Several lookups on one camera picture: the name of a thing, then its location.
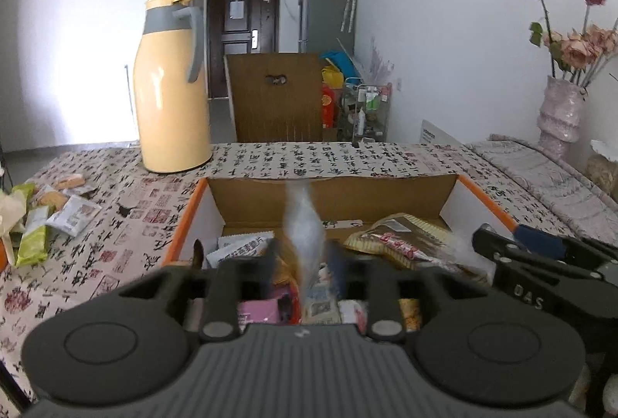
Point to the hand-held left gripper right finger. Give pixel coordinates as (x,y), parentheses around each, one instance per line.
(335,261)

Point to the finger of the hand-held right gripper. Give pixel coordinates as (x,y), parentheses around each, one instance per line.
(490,241)
(537,241)

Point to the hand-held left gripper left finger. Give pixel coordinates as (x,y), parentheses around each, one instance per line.
(269,259)

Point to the white snack packet red text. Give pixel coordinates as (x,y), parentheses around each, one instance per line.
(241,246)

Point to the silver white snack packet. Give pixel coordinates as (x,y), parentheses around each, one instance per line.
(302,229)

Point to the pink snack packet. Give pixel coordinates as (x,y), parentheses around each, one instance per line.
(260,311)

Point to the red printed cardboard box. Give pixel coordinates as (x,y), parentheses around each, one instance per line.
(338,196)

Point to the brown yellow snack bag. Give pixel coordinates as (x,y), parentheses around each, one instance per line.
(410,239)

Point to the tan biscuit snack packet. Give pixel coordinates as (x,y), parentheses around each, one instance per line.
(410,314)

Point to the pale striped snack packet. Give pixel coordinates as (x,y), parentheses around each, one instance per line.
(351,312)

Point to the grey folded cloth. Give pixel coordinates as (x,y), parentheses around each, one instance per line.
(545,186)

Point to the jar with white lid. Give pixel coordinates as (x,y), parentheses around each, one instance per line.
(603,169)

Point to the white flat carton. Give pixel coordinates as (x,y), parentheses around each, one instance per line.
(442,133)

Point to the pink ribbed vase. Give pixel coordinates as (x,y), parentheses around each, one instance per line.
(560,118)

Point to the printed calligraphy tablecloth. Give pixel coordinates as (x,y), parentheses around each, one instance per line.
(145,186)

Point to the metal rolling cart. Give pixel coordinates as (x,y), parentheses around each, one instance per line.
(367,114)

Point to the wooden chair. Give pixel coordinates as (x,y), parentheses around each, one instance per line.
(275,109)

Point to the red gift box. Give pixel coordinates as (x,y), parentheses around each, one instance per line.
(332,106)

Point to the yellow thermos jug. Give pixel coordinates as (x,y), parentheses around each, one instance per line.
(169,99)

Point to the blue plastic item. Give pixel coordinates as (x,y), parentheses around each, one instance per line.
(340,60)

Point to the white snack packet grey print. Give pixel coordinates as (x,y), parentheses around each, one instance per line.
(72,215)

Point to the dried pink roses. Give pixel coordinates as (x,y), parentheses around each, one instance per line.
(577,44)

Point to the round biscuit packet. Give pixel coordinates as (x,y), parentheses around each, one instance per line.
(48,198)
(71,181)

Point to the dark entrance door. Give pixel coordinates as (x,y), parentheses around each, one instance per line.
(241,36)

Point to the small green snack packet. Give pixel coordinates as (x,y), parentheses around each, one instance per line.
(31,246)

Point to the grey refrigerator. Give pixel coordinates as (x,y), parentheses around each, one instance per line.
(328,12)

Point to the pale green snack packet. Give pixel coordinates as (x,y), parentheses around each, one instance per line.
(22,194)

